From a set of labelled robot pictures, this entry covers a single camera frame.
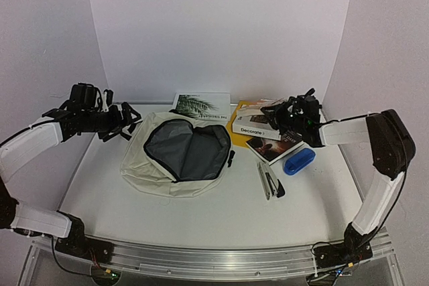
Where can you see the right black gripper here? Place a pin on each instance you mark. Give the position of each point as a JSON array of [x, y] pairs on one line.
[[281, 116]]

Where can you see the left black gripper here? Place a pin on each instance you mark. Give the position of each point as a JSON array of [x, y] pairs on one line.
[[115, 120]]

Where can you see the cream canvas backpack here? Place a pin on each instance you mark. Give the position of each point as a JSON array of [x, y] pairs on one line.
[[174, 156]]

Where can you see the orange cover paperback book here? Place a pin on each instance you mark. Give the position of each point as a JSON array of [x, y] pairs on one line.
[[246, 108]]

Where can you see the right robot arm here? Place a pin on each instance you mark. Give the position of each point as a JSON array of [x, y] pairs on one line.
[[392, 149]]

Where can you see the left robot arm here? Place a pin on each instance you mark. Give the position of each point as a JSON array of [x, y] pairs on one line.
[[33, 158]]

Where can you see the white Decorate book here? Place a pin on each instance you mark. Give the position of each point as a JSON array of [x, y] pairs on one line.
[[255, 126]]

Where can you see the dark cover paperback book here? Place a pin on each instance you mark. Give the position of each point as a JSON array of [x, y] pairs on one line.
[[271, 151]]

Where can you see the blue pencil case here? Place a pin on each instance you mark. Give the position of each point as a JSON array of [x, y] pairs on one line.
[[298, 161]]

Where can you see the silver black stapler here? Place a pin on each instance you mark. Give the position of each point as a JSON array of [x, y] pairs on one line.
[[272, 186]]

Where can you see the white palm leaf book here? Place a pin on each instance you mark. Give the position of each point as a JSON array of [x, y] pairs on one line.
[[211, 106]]

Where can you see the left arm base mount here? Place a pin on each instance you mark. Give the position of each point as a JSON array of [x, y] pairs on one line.
[[79, 245]]

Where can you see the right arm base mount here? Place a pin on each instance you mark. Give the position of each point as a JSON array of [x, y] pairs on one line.
[[342, 254]]

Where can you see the aluminium front rail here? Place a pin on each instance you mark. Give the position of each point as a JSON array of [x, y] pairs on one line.
[[239, 265]]

